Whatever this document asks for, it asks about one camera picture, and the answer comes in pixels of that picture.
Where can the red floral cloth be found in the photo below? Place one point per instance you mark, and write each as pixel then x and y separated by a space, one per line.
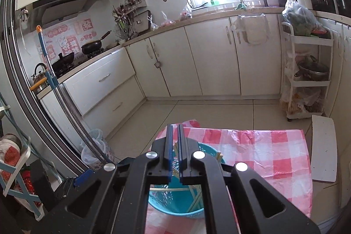
pixel 27 179

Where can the pink checked plastic tablecloth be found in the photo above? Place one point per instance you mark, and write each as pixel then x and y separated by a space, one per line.
pixel 260 151

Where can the pink wall stickers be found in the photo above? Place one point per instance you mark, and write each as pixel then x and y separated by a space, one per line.
pixel 65 38

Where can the white and blue shelf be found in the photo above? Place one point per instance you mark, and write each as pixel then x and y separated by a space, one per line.
pixel 13 176

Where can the white speckled board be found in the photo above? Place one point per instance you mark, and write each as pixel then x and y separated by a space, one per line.
pixel 323 149

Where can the plastic bag of vegetables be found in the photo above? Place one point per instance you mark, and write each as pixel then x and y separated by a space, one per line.
pixel 300 18

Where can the hanging rag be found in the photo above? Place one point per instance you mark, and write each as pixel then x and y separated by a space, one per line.
pixel 23 16

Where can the steel kettle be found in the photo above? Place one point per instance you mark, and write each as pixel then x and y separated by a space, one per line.
pixel 40 72

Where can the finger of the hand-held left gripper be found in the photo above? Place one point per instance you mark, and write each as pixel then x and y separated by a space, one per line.
pixel 83 177

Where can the cream base cabinets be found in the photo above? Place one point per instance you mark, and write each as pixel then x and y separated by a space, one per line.
pixel 214 58

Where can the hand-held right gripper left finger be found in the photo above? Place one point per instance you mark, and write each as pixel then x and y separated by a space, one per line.
pixel 170 146

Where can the clear plastic bag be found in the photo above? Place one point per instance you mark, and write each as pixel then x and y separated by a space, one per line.
pixel 167 20
pixel 186 14
pixel 153 24

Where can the wall utensil rack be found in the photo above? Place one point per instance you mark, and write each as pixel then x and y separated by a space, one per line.
pixel 123 17

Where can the small metal cup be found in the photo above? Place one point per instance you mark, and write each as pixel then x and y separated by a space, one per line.
pixel 158 65

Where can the white rolling cart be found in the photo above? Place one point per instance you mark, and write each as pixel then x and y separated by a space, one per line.
pixel 326 58

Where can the bunch of wooden chopsticks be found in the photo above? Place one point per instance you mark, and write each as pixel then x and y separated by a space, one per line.
pixel 170 189

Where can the white hanging bag holder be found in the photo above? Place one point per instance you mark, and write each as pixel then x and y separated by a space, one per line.
pixel 251 31

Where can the range hood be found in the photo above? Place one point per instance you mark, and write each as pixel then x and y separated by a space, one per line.
pixel 63 7

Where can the teal perforated plastic basket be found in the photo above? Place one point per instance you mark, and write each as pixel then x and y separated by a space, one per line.
pixel 164 203

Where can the dark lidded pot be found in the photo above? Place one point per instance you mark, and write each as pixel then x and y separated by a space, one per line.
pixel 312 68

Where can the white trash bin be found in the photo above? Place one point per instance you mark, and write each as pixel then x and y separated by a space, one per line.
pixel 96 151

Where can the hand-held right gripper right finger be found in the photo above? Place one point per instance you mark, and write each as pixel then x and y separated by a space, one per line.
pixel 181 146

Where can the red white plush item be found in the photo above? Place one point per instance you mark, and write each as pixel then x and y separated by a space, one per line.
pixel 11 153

